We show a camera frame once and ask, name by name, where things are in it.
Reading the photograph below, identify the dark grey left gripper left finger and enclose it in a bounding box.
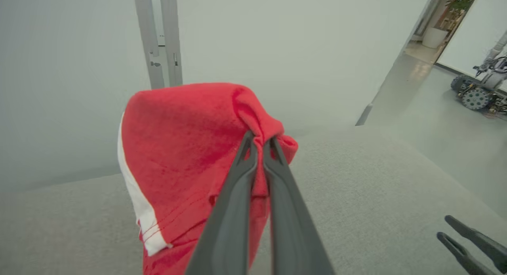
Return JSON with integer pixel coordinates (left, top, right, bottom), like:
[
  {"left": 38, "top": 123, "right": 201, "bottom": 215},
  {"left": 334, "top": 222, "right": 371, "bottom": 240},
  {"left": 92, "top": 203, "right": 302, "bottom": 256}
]
[{"left": 185, "top": 130, "right": 260, "bottom": 275}]

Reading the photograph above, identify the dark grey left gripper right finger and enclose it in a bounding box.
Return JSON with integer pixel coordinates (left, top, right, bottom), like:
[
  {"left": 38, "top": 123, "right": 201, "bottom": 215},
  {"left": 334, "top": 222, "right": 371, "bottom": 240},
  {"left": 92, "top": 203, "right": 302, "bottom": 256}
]
[{"left": 262, "top": 136, "right": 335, "bottom": 275}]

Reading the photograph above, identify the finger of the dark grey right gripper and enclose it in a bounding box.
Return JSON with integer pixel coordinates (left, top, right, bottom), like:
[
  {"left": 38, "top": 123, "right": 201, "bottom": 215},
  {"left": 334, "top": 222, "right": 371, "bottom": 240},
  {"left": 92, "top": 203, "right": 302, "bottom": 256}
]
[
  {"left": 444, "top": 214, "right": 507, "bottom": 274},
  {"left": 436, "top": 232, "right": 498, "bottom": 275}
]

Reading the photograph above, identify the red shirt with white sleeves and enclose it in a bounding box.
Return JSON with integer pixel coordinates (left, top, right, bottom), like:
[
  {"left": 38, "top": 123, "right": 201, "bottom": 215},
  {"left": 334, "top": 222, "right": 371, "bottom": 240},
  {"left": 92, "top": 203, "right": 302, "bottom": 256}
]
[{"left": 117, "top": 82, "right": 299, "bottom": 275}]

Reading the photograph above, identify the grey wheeled mobile robot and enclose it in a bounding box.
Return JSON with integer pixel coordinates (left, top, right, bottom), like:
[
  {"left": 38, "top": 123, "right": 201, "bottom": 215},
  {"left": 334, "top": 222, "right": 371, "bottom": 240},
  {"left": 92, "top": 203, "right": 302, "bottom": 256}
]
[{"left": 451, "top": 29, "right": 507, "bottom": 117}]

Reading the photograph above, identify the white round planter pot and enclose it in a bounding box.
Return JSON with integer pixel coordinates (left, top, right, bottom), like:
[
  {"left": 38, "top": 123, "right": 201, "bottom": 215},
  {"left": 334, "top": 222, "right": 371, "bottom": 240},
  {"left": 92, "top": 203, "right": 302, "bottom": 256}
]
[{"left": 421, "top": 26, "right": 448, "bottom": 50}]

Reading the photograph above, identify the grey vertical door frame post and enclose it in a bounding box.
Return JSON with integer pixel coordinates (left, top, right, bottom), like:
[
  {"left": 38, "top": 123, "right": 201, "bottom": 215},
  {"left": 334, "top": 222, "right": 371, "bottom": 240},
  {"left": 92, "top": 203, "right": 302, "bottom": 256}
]
[
  {"left": 160, "top": 0, "right": 183, "bottom": 87},
  {"left": 133, "top": 0, "right": 165, "bottom": 90}
]

